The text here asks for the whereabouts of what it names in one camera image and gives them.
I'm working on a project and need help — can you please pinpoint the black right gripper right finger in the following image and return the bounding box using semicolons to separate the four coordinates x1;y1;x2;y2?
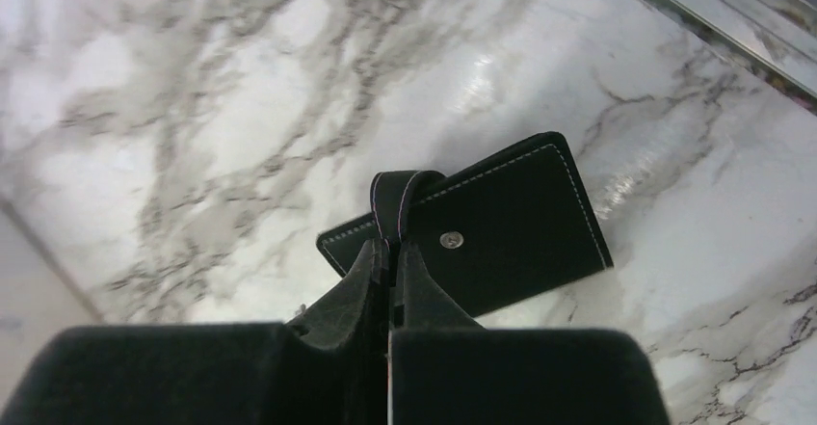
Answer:
389;243;670;424

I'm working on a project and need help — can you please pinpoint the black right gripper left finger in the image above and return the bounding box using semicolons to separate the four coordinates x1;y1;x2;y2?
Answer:
1;240;389;424

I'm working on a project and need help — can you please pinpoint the black leather card holder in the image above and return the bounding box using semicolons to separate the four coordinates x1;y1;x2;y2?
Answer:
316;132;614;316

